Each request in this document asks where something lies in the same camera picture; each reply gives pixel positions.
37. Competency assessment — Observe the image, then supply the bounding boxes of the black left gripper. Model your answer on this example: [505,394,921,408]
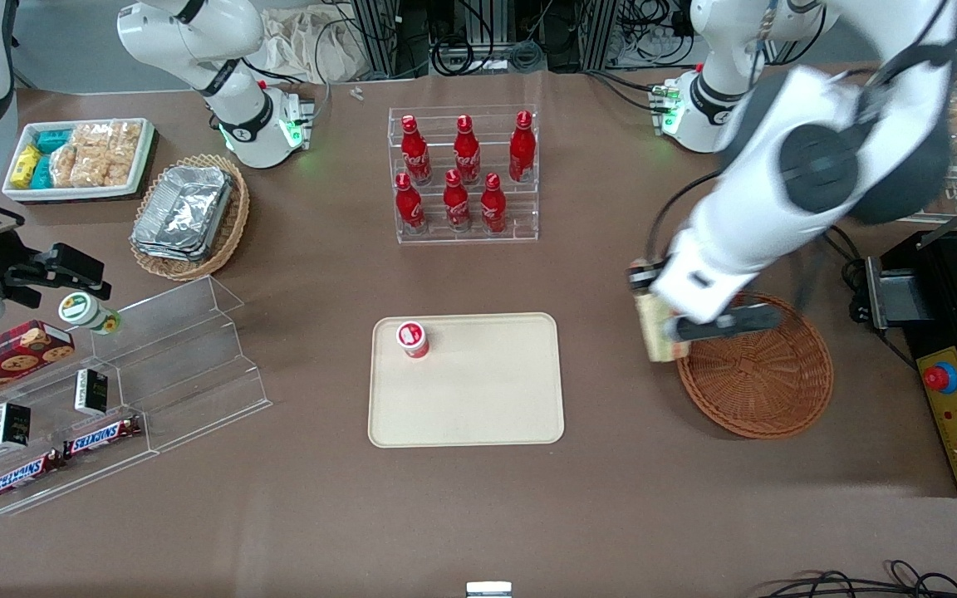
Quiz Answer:
[629,258,683,344]

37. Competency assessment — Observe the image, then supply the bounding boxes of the triangle sandwich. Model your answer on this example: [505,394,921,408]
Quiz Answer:
[634,290,690,364]

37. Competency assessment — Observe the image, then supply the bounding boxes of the aluminium foil tray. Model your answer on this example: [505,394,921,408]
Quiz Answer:
[130,235,215,263]
[134,165,235,252]

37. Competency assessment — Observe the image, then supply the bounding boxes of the brown wicker basket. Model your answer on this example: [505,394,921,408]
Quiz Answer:
[675,291,834,439]

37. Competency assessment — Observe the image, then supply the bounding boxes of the white snack tray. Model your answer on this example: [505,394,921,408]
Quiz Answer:
[2,118,156,203]

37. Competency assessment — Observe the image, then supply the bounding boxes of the light wicker basket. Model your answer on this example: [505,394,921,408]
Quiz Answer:
[129,154,251,282]

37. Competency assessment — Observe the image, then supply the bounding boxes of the beige plastic tray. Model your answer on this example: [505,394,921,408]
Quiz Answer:
[367,312,566,449]

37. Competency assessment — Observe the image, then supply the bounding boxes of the green white yogurt cup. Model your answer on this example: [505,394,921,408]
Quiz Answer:
[58,292,123,336]

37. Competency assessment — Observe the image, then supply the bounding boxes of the red plaid cookie box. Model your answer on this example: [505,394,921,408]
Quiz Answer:
[0,320,76,413]

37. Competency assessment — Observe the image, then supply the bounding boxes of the rice cracker pack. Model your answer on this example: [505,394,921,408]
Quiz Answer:
[105,120,144,188]
[71,122,112,189]
[51,145,81,189]

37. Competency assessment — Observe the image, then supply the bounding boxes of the small black chocolate box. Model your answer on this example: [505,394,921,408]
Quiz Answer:
[0,402,32,450]
[74,368,110,417]

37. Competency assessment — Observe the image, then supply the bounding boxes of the clear acrylic stepped shelf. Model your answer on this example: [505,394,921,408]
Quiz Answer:
[0,328,157,517]
[95,276,272,454]

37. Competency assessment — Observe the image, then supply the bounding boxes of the yellow snack pack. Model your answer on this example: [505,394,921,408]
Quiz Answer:
[11,145,42,190]

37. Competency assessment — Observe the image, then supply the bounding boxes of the snickers bar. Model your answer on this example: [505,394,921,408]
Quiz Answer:
[0,448,65,503]
[62,414,144,460]

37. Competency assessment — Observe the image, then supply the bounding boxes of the clear acrylic bottle rack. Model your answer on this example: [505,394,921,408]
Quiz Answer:
[387,105,540,244]

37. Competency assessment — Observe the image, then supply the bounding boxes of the red cola bottle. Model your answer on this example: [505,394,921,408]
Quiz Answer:
[395,172,427,235]
[453,115,482,185]
[508,110,537,184]
[443,169,473,233]
[479,172,508,234]
[400,115,433,185]

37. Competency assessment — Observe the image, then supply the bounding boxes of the red white yogurt cup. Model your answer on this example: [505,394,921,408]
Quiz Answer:
[396,321,431,360]

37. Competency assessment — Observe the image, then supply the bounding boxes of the beige cloth bag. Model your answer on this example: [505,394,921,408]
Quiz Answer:
[263,7,367,84]

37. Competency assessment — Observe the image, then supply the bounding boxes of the black table cable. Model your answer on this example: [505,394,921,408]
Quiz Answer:
[823,224,918,370]

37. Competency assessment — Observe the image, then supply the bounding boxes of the black floor cables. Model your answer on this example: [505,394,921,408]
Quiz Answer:
[761,560,957,598]

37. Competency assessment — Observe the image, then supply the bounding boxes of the coiled black cable bundle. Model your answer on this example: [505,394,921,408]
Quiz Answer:
[431,29,547,74]

